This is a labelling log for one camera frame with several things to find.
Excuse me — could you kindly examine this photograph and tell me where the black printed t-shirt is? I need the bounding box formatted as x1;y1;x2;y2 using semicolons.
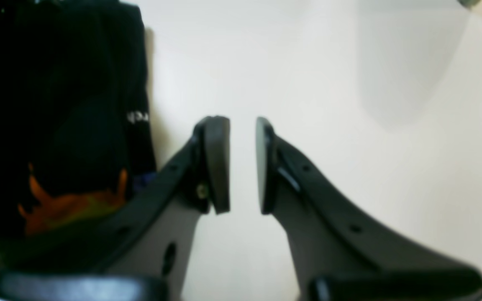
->
0;0;156;240

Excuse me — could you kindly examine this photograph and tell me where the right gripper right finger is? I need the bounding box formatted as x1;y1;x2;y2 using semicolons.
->
256;117;482;301

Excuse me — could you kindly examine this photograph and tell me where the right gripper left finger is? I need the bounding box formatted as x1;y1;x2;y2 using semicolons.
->
0;116;230;301

